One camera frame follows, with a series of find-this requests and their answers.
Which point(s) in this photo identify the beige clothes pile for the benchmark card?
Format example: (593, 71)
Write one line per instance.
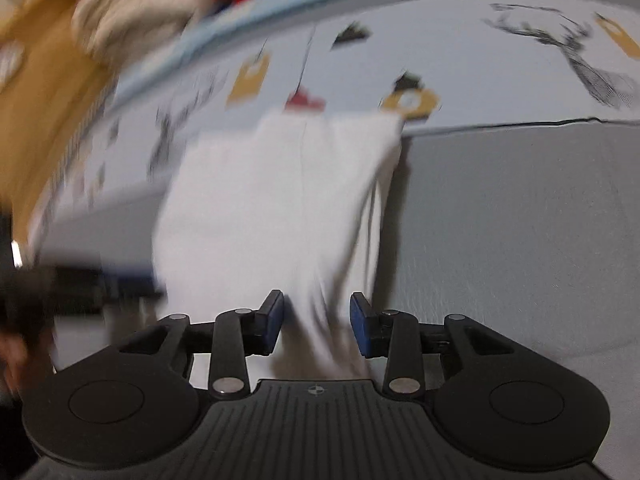
(135, 5)

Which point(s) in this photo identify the white small garment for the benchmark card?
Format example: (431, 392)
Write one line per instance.
(260, 195)

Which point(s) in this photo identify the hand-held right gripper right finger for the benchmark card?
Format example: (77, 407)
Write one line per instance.
(360, 327)

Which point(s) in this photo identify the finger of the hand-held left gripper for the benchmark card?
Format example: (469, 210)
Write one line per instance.
(130, 282)

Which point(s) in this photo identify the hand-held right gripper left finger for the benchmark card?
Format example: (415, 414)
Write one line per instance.
(272, 321)

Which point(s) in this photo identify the grey mat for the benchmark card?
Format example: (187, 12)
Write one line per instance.
(515, 220)

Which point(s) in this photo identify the deer print blanket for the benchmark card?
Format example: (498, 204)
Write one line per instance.
(475, 60)

